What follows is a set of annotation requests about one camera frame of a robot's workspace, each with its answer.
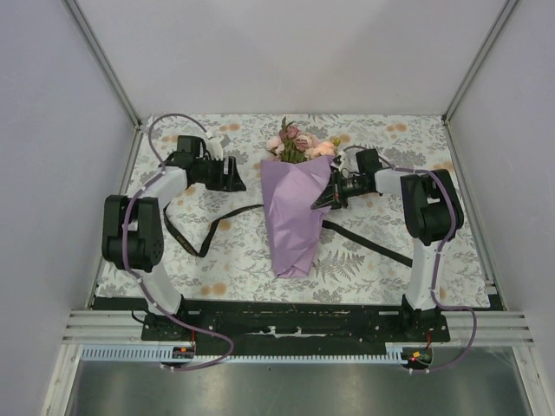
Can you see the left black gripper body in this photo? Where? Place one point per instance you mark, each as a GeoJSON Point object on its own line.
{"type": "Point", "coordinates": [212, 175]}

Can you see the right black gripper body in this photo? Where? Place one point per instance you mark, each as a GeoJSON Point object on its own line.
{"type": "Point", "coordinates": [343, 189]}

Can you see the cream rose fake flower stem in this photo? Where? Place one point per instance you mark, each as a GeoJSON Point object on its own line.
{"type": "Point", "coordinates": [324, 148]}

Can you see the black ribbon with gold text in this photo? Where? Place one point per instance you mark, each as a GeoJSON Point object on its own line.
{"type": "Point", "coordinates": [327, 225]}

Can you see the dark pink fake flower stem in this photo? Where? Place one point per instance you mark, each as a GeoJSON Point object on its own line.
{"type": "Point", "coordinates": [295, 145]}

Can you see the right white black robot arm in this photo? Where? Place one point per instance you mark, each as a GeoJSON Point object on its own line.
{"type": "Point", "coordinates": [432, 215]}

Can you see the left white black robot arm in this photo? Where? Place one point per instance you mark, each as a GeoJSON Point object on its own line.
{"type": "Point", "coordinates": [132, 233]}

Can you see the floral patterned table mat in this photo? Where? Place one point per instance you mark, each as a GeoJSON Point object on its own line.
{"type": "Point", "coordinates": [238, 264]}

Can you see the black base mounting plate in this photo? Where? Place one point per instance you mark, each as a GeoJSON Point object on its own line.
{"type": "Point", "coordinates": [271, 327]}

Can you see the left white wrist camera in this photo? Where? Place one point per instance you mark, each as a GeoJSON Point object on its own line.
{"type": "Point", "coordinates": [215, 146]}

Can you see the white slotted cable duct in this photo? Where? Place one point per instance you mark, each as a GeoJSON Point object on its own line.
{"type": "Point", "coordinates": [184, 355]}

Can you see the aluminium frame rail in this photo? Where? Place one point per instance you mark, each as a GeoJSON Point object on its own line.
{"type": "Point", "coordinates": [494, 329]}

